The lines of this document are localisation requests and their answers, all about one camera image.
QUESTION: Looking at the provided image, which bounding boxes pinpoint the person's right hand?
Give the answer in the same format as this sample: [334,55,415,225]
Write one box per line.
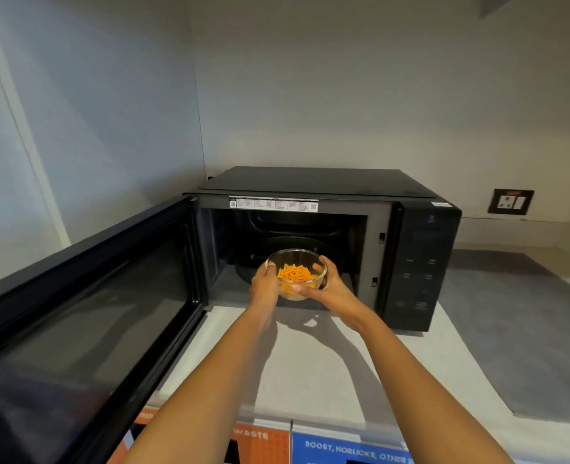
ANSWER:
[291,255,369,331]

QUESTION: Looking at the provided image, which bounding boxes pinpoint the person's left hand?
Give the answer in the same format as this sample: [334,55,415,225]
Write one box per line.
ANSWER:
[250,261,280,312]

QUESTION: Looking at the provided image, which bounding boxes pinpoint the clear glass bowl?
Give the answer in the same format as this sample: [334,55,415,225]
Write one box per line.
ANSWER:
[265,249,328,302]

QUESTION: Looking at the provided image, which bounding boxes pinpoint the person's right forearm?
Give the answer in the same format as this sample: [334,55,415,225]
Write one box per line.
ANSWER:
[338,309,515,464]

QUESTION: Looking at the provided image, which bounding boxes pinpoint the person's left forearm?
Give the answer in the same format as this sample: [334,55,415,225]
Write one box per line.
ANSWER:
[121,304,278,464]

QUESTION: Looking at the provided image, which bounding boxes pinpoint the orange pasta pieces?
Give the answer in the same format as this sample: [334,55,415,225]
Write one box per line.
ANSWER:
[277,264,318,285]

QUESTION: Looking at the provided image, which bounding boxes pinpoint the black microwave oven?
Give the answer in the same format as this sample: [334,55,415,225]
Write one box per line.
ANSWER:
[184,166,462,333]

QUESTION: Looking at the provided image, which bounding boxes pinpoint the white instruction sticker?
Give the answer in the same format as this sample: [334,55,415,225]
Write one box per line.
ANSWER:
[228,196,319,213]

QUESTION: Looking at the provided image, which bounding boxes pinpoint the blue labelled bin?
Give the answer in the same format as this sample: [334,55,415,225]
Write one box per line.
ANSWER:
[291,425,418,464]

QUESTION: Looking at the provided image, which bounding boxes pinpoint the black microwave door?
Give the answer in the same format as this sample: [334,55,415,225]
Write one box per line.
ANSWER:
[0,195,208,464]

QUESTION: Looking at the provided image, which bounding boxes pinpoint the wall power socket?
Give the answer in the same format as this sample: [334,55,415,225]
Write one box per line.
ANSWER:
[487,188,535,216]

